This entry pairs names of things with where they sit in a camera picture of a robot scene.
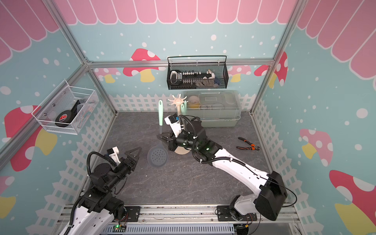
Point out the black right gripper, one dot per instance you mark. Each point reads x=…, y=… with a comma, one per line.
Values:
x=171, y=142

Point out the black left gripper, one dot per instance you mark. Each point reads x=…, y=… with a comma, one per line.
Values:
x=134, y=159

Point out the grey slotted skimmer green handle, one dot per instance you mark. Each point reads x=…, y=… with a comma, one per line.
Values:
x=158, y=155

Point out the beige skimmer green handle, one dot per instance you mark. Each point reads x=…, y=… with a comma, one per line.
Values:
x=184, y=108

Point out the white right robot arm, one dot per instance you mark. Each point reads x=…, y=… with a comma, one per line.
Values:
x=269, y=193

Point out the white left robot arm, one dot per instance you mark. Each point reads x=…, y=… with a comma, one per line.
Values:
x=98, y=206

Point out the green storage box clear lid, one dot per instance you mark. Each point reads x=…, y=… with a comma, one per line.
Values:
x=214, y=108

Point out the orange black pliers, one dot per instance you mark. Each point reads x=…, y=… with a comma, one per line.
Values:
x=250, y=146

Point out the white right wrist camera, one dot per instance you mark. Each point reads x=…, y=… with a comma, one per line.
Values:
x=174, y=123

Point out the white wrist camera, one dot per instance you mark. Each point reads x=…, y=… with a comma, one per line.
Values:
x=174, y=123
x=113, y=154

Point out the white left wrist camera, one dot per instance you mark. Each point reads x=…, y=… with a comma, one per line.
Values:
x=113, y=154

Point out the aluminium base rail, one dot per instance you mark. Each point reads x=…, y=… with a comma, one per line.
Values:
x=175, y=219

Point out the black wire wall basket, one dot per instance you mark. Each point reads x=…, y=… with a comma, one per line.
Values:
x=203, y=72

